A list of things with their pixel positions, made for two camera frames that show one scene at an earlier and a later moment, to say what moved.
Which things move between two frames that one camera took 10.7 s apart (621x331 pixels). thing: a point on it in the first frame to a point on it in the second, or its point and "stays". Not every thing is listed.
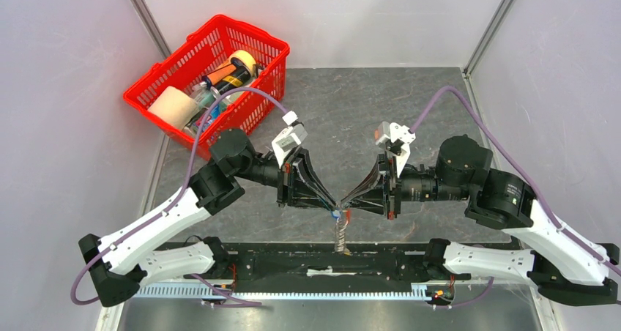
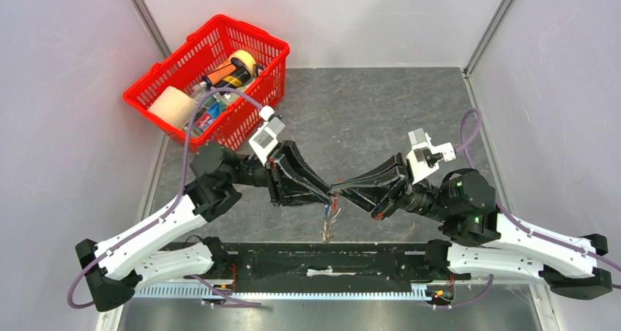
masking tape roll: (246, 58) stays
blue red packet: (214, 112) stays
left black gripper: (298, 184) stays
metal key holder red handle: (340, 230) to (333, 211)
